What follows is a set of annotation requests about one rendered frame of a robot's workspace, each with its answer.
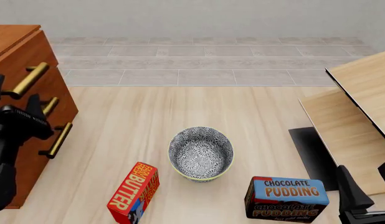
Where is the red butter box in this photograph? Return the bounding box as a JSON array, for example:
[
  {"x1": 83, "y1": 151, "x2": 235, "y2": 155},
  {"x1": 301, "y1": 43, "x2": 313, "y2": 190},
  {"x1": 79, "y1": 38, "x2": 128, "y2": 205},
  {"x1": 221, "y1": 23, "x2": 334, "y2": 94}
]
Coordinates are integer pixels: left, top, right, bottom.
[{"x1": 106, "y1": 161, "x2": 160, "y2": 224}]

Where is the wooden cabinet with drawers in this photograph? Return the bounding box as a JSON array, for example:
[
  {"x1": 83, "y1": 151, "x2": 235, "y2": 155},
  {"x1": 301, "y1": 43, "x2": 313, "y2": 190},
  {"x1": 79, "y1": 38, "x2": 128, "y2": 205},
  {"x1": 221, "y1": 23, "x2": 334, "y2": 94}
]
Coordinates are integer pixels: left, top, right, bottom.
[{"x1": 0, "y1": 24, "x2": 79, "y2": 210}]

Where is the pale wooden rack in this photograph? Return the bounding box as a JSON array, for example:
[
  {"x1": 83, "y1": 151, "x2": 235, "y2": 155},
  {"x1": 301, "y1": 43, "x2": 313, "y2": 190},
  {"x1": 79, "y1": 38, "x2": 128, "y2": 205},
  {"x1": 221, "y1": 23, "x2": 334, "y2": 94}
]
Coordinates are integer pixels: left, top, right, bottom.
[{"x1": 298, "y1": 49, "x2": 385, "y2": 196}]

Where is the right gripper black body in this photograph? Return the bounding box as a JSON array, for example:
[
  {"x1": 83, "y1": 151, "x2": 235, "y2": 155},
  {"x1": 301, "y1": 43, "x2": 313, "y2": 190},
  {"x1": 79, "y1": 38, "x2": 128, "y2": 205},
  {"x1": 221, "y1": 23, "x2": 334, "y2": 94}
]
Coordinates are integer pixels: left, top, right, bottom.
[{"x1": 338, "y1": 204, "x2": 385, "y2": 224}]

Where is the chocolate pudding box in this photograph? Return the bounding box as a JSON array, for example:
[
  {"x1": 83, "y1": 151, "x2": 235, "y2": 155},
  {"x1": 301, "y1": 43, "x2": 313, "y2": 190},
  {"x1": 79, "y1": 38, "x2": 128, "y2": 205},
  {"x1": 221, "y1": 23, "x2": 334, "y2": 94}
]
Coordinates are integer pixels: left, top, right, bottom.
[{"x1": 244, "y1": 175, "x2": 331, "y2": 224}]

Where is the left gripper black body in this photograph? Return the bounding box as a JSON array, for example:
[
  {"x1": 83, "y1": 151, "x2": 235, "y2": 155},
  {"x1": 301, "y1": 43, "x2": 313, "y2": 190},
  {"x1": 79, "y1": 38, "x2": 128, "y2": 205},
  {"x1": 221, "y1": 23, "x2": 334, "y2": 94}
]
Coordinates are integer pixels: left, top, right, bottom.
[{"x1": 0, "y1": 105, "x2": 55, "y2": 147}]

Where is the brass drawer handle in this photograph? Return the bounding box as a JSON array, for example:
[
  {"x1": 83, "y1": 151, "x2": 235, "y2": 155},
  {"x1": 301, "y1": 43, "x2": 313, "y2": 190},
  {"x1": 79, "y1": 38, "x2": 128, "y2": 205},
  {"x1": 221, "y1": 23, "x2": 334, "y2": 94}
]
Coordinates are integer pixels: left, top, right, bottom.
[
  {"x1": 39, "y1": 96, "x2": 60, "y2": 117},
  {"x1": 1, "y1": 62, "x2": 51, "y2": 101},
  {"x1": 38, "y1": 121, "x2": 74, "y2": 160}
]

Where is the black-white patterned bowl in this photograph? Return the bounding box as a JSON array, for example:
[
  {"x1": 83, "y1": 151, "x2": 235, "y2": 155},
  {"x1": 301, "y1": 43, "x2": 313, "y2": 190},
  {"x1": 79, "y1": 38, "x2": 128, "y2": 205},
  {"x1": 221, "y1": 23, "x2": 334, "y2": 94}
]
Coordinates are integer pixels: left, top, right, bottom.
[{"x1": 168, "y1": 125, "x2": 235, "y2": 183}]

